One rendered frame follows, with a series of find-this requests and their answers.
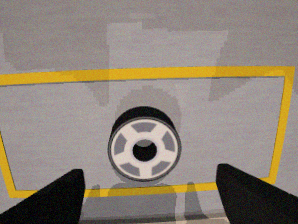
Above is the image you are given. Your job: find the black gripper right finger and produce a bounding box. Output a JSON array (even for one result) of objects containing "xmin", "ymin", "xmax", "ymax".
[{"xmin": 216, "ymin": 164, "xmax": 298, "ymax": 224}]

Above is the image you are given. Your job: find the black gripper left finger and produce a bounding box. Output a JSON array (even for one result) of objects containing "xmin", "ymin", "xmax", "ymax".
[{"xmin": 0, "ymin": 169, "xmax": 85, "ymax": 224}]

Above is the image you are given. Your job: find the yellow rectangular tape outline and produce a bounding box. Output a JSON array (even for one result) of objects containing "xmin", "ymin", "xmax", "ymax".
[{"xmin": 0, "ymin": 65, "xmax": 295, "ymax": 198}]

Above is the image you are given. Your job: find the black wheel with grey hub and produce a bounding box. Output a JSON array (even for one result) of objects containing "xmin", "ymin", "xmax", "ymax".
[{"xmin": 108, "ymin": 105, "xmax": 181, "ymax": 181}]

